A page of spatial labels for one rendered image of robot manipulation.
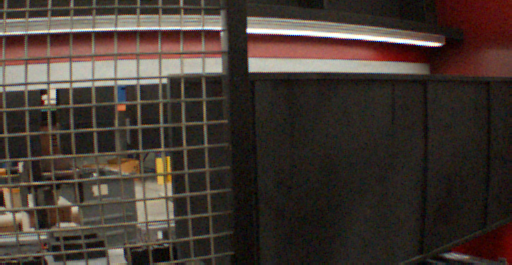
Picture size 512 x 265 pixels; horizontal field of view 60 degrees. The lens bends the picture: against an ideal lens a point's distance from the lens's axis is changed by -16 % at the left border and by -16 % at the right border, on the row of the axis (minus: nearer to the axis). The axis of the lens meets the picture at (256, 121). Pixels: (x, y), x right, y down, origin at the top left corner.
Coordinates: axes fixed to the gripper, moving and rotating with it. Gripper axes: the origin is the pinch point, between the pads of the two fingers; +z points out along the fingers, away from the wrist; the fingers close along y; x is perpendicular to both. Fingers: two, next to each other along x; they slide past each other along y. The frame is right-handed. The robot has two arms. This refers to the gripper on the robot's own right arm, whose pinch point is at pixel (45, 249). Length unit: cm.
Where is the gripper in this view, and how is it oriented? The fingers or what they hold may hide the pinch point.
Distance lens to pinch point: 177.3
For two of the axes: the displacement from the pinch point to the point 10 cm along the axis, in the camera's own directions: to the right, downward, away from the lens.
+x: 9.1, -0.3, 4.1
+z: 1.2, 9.8, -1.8
